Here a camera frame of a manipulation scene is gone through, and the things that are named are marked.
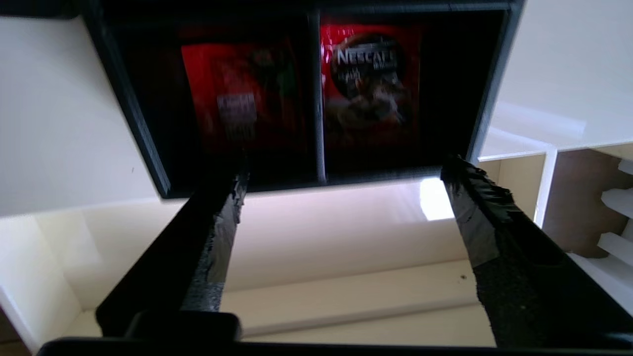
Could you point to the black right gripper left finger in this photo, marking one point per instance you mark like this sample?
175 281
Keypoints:
168 277

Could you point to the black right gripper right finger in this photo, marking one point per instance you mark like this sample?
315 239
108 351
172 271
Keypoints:
534 277

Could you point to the black compartment organizer box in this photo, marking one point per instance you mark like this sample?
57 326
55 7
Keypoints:
148 123

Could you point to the cream ribbed drawer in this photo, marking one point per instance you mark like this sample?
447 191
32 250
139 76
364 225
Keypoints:
346 237

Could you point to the red Nescafe sachet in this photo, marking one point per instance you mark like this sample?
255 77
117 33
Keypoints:
366 84

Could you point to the plain red sachet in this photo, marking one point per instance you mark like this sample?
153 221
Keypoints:
232 94

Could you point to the white slatted cabinet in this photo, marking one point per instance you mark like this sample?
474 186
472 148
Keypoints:
59 123

